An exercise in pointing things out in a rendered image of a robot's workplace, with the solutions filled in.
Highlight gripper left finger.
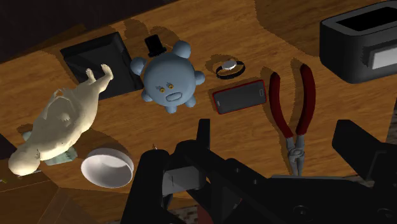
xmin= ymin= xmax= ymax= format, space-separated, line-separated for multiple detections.
xmin=120 ymin=118 xmax=270 ymax=224

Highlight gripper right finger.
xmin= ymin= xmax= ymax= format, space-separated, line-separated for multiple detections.
xmin=331 ymin=118 xmax=397 ymax=188

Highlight white bowl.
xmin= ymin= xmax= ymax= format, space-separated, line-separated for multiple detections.
xmin=80 ymin=147 xmax=135 ymax=189

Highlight pale green flat object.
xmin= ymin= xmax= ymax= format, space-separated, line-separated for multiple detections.
xmin=21 ymin=130 xmax=79 ymax=166

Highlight black toaster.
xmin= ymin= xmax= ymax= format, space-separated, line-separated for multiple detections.
xmin=319 ymin=0 xmax=397 ymax=85

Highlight blue round plush toy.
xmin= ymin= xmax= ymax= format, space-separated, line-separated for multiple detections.
xmin=130 ymin=40 xmax=206 ymax=115

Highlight cream animal figurine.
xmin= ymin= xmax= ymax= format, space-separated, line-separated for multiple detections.
xmin=7 ymin=63 xmax=115 ymax=178

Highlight red-edged black smartphone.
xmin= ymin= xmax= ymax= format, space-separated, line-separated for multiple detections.
xmin=212 ymin=79 xmax=268 ymax=116

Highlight black wristwatch with white face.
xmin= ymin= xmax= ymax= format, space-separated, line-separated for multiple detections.
xmin=215 ymin=59 xmax=247 ymax=80

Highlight small black top hat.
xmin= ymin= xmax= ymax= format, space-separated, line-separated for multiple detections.
xmin=144 ymin=34 xmax=168 ymax=58

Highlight black flat tablet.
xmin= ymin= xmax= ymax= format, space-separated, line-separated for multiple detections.
xmin=60 ymin=31 xmax=144 ymax=101

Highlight wooden desk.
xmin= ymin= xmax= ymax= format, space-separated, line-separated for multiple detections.
xmin=0 ymin=0 xmax=397 ymax=224

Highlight red-handled pliers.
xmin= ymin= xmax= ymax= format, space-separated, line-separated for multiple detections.
xmin=268 ymin=63 xmax=317 ymax=178

